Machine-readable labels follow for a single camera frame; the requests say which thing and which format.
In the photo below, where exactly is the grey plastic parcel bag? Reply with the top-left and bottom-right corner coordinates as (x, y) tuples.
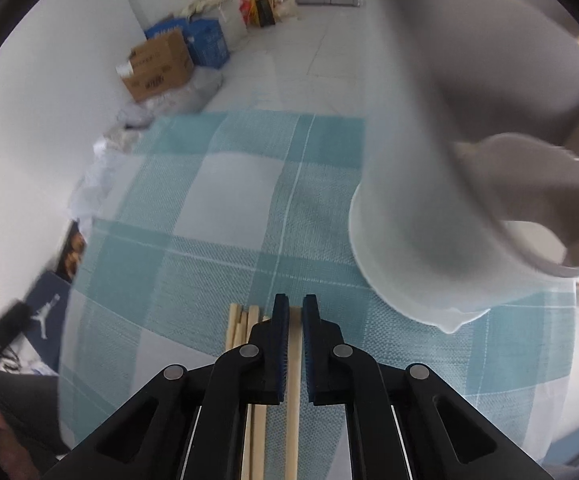
(140, 67), (225, 116)

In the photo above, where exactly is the clear plastic bag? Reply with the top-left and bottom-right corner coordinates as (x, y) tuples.
(67, 140), (145, 221)

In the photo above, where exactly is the white and grey utensil holder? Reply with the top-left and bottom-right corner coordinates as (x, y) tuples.
(348, 0), (579, 335)

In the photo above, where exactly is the cream cloth tote bag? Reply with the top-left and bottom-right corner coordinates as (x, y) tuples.
(180, 0), (235, 18)

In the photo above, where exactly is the teal checkered tablecloth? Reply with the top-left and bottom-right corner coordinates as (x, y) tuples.
(58, 112), (577, 480)

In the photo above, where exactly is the person's left leg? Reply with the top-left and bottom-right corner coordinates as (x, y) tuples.
(0, 370), (73, 456)

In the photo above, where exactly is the blue cardboard box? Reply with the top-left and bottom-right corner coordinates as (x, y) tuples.
(144, 16), (231, 67)

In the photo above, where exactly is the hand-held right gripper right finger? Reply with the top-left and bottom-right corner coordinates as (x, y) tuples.
(302, 294), (553, 480)

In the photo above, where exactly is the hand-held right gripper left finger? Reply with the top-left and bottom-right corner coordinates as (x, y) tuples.
(44, 294), (290, 480)

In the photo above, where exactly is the bundle of wooden chopsticks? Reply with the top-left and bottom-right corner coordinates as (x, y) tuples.
(226, 302), (273, 480)

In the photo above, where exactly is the small light grey parcel bag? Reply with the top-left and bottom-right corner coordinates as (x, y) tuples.
(114, 102), (155, 130)

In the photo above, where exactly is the navy shoebox with white figure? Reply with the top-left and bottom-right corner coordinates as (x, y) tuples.
(20, 270), (78, 376)

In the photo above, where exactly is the brown cardboard box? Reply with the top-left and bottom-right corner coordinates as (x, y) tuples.
(116, 30), (195, 103)

